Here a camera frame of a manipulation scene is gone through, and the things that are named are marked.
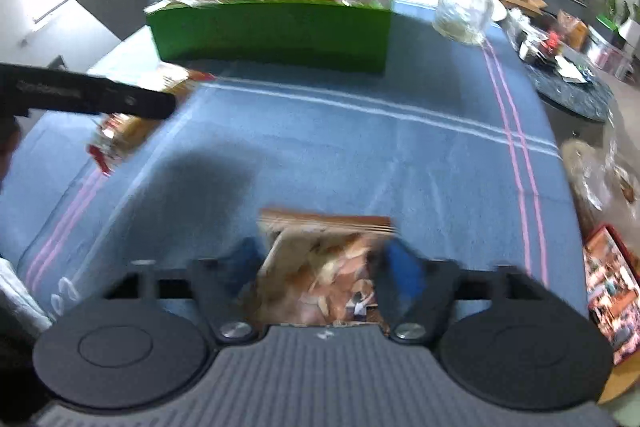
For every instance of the glass mug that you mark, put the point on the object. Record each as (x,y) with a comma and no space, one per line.
(463,20)

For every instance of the brown snack packet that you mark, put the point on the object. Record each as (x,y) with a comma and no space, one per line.
(318,271)

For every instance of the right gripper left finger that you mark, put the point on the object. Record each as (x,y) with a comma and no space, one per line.
(217,285)

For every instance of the orange bread packet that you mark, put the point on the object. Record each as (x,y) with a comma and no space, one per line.
(118,136)

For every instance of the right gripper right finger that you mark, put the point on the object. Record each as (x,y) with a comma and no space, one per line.
(415,295)

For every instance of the green cardboard box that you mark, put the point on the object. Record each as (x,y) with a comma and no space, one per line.
(345,35)

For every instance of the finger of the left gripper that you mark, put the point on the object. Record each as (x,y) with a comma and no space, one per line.
(122,98)

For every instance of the blue striped tablecloth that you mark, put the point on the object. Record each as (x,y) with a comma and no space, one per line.
(451,143)

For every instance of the dark round side table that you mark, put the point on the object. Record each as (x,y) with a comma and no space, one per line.
(569,85)

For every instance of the person left hand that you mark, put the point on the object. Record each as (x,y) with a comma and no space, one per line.
(10,138)

